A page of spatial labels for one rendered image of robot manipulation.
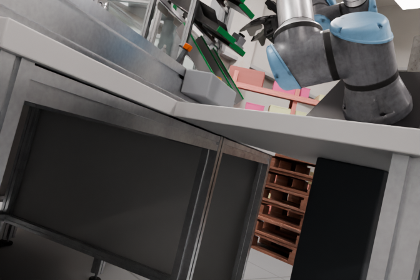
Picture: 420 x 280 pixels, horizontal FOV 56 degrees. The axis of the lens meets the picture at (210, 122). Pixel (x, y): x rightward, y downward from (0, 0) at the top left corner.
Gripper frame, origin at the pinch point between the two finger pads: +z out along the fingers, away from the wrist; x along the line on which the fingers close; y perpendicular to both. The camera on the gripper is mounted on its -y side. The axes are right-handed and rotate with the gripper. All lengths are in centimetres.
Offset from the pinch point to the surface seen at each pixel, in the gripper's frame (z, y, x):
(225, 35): 0.0, 10.0, -17.5
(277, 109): 155, -141, 387
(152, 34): 66, -41, 18
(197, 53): 9.0, 16.1, -23.5
